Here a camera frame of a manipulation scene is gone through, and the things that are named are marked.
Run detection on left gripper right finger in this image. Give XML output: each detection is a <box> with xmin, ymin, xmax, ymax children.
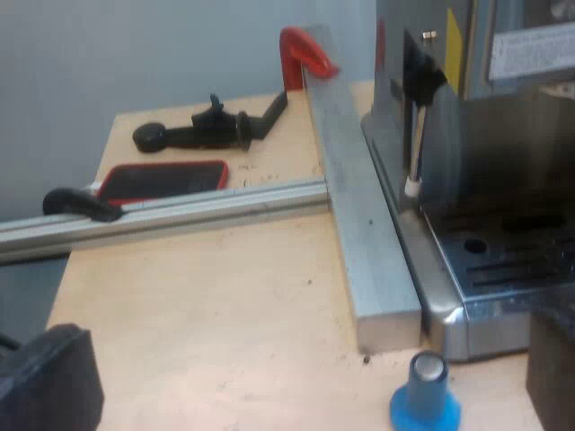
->
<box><xmin>526</xmin><ymin>299</ymin><xmax>575</xmax><ymax>431</ymax></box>

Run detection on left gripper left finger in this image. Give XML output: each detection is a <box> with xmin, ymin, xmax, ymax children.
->
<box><xmin>0</xmin><ymin>323</ymin><xmax>105</xmax><ymax>431</ymax></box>

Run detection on steel espresso machine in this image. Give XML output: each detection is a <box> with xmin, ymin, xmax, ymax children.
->
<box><xmin>361</xmin><ymin>0</ymin><xmax>575</xmax><ymax>364</ymax></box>

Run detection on blue tamper with steel top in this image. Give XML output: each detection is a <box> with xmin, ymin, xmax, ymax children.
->
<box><xmin>389</xmin><ymin>350</ymin><xmax>463</xmax><ymax>431</ymax></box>

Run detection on black clamp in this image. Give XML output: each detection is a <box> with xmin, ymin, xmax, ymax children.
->
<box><xmin>42</xmin><ymin>186</ymin><xmax>124</xmax><ymax>224</ymax></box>

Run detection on phone in red case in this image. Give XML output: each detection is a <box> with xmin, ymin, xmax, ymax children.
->
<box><xmin>95</xmin><ymin>159</ymin><xmax>230</xmax><ymax>206</ymax></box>

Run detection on metal block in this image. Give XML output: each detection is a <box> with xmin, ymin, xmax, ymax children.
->
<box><xmin>302</xmin><ymin>23</ymin><xmax>423</xmax><ymax>354</ymax></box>

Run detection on red clamp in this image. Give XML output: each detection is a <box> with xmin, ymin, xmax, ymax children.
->
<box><xmin>279</xmin><ymin>26</ymin><xmax>341</xmax><ymax>92</ymax></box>

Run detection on aluminium rail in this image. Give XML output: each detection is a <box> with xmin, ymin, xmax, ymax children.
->
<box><xmin>0</xmin><ymin>178</ymin><xmax>332</xmax><ymax>263</ymax></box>

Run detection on black clamp handle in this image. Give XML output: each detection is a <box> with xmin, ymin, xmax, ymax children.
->
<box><xmin>132</xmin><ymin>91</ymin><xmax>289</xmax><ymax>155</ymax></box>

